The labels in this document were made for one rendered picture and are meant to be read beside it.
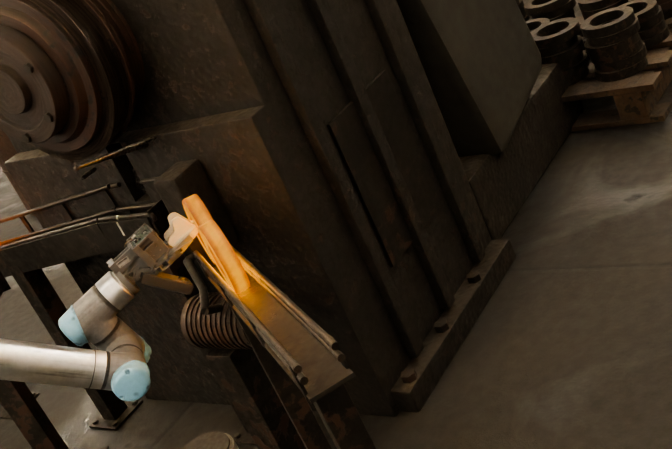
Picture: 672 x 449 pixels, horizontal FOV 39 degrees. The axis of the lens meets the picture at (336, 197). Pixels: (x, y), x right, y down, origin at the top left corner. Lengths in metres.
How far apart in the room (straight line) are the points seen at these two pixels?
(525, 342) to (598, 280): 0.29
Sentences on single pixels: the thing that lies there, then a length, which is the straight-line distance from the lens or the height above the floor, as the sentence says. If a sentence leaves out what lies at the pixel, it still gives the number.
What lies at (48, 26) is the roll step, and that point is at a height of 1.21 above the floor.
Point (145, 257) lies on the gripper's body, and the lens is 1.98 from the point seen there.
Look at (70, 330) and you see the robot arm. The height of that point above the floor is 0.70.
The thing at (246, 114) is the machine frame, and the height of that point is 0.87.
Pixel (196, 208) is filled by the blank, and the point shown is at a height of 0.80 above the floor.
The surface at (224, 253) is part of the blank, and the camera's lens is 1.82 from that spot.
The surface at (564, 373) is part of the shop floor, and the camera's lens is 2.41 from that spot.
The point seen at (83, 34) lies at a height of 1.17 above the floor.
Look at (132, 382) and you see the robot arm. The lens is 1.91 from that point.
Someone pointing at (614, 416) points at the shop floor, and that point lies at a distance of 2.25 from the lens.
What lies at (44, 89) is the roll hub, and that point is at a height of 1.10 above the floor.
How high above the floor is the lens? 1.44
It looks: 22 degrees down
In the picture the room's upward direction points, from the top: 25 degrees counter-clockwise
